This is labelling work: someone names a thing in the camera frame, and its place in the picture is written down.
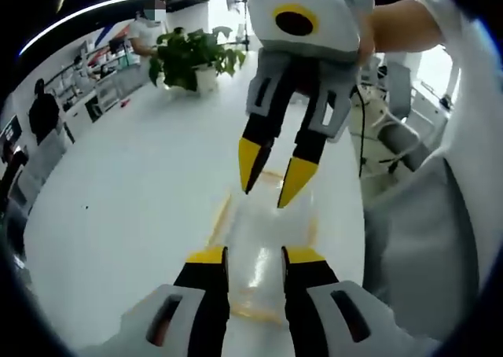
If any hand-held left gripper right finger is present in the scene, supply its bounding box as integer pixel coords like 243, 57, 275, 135
281, 245, 418, 357

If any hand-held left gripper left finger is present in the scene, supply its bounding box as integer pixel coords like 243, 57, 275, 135
117, 245, 231, 357

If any clear plastic bag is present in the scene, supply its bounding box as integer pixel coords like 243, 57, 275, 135
204, 167, 320, 329

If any grey worn chest device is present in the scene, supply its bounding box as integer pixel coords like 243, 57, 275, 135
376, 121, 424, 174

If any black tripod stand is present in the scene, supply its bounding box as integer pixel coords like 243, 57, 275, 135
224, 0, 253, 54

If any green potted plant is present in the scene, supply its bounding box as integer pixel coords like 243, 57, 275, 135
147, 26, 248, 95

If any person in white shirt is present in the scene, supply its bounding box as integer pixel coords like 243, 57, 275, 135
361, 0, 503, 344

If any white counter with shelves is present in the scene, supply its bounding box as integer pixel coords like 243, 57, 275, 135
42, 38, 143, 145

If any black cable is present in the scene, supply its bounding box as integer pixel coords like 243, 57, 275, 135
352, 84, 369, 177

